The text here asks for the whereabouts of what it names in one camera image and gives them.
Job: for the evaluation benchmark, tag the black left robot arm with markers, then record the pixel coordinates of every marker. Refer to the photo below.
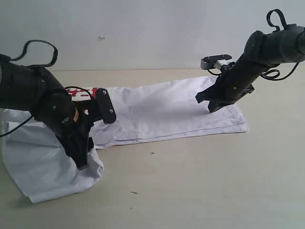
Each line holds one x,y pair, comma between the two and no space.
36,90

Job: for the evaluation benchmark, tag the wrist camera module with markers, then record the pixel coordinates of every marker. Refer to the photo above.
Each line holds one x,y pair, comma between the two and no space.
106,110
215,61

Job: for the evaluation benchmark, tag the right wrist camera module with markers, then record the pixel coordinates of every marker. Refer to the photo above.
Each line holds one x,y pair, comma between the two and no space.
215,61

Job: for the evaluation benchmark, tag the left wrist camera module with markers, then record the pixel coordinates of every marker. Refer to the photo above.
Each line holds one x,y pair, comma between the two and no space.
106,110

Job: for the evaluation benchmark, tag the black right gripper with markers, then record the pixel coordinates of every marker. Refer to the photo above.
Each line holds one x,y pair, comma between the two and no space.
236,83

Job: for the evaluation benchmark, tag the white t-shirt red lettering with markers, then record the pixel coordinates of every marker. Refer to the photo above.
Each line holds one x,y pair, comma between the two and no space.
39,166

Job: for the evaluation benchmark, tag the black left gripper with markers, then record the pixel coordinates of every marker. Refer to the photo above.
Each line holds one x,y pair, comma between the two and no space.
71,122

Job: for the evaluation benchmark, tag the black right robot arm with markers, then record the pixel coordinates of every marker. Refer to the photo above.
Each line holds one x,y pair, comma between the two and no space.
261,53

